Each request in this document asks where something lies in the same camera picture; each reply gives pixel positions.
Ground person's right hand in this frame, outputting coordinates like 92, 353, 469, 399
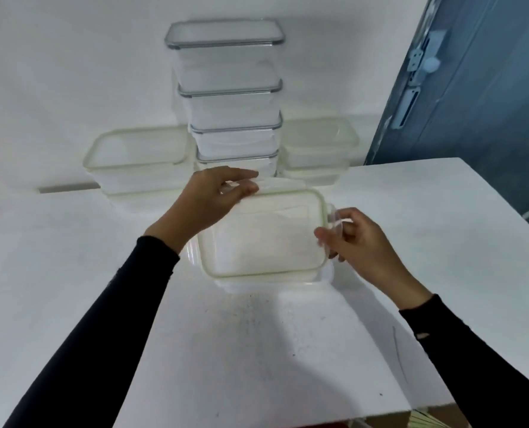
314, 207, 434, 310

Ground person's left hand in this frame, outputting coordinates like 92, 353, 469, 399
144, 166, 261, 254

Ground medium grey-rimmed clear lid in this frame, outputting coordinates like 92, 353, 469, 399
196, 149, 280, 165

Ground large green-rimmed clear lid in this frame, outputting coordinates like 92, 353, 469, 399
197, 187, 336, 280

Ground small clear container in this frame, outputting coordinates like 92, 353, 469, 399
280, 162, 352, 187

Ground small green-rimmed clear lid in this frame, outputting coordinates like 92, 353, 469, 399
282, 118, 360, 150

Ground large clear food container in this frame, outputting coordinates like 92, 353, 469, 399
164, 18, 286, 90

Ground person's right forearm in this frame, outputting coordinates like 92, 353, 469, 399
399, 294, 529, 428

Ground person's left forearm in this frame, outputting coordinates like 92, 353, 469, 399
3, 235, 181, 428

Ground white table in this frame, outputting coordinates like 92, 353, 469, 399
0, 158, 529, 428

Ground blue-grey door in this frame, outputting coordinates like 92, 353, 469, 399
364, 0, 529, 244

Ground light blue door latch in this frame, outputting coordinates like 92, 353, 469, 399
406, 30, 446, 87

